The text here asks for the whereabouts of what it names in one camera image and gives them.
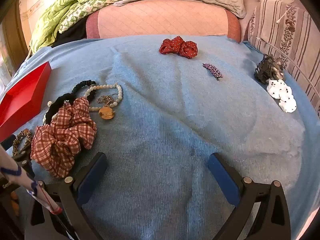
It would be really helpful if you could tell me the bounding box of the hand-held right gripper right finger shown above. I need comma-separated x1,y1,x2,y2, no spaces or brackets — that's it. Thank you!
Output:
208,152,292,240

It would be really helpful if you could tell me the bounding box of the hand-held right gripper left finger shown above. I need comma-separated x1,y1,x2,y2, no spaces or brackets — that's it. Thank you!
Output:
30,152,108,240

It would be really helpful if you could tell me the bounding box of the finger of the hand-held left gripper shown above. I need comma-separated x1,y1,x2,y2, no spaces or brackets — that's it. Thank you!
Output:
0,134,35,180

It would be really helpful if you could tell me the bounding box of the leopard print scrunchie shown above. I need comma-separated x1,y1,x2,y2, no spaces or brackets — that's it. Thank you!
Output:
12,129,33,156

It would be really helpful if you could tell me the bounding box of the red plaid scrunchie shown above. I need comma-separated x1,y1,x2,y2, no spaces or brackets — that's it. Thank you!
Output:
30,97,97,179

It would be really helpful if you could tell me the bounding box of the red tray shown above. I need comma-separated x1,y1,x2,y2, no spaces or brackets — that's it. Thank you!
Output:
0,61,52,143

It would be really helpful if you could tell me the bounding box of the gold pendant necklace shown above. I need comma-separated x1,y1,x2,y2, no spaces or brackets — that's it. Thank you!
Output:
96,94,120,120

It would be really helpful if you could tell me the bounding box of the black scrunchie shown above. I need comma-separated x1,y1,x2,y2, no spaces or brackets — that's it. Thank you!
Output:
44,80,97,125

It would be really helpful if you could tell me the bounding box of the pearl bead necklace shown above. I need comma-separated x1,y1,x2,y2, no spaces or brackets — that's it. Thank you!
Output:
84,83,123,113

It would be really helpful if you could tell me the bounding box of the blue blanket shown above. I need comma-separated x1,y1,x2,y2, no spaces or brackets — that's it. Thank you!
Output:
5,34,320,240

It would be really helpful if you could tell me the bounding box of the white dotted scrunchie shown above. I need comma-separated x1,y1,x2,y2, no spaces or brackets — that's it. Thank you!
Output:
266,79,297,113

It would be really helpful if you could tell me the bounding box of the purple hair clip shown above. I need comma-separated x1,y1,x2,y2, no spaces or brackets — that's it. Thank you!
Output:
202,63,223,81

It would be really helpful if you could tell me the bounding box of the wooden door with glass pane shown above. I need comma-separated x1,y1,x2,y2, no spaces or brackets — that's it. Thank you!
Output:
0,0,29,88

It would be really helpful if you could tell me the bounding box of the dark claw hair clip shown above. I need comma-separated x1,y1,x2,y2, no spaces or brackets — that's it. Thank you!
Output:
254,54,285,83

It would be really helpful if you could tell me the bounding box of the black cloth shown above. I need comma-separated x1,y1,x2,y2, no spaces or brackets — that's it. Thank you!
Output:
51,17,89,48

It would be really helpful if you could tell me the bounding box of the red dotted scrunchie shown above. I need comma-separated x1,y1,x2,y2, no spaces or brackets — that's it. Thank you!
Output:
159,36,198,60

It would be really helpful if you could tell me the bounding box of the striped floral pillow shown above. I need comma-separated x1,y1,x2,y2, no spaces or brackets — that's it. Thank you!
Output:
246,0,320,115

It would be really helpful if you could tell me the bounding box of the green quilt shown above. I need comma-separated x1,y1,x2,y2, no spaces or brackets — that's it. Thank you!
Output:
29,0,144,53

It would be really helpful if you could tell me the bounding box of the pink quilted cushion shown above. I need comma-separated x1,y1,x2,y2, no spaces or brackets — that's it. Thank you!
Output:
86,0,242,42

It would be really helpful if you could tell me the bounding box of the white printed strap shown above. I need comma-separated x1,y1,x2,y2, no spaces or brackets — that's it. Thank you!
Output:
0,144,63,215

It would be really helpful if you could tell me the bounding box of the white cable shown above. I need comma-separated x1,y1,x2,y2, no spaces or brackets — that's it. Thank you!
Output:
277,6,293,25

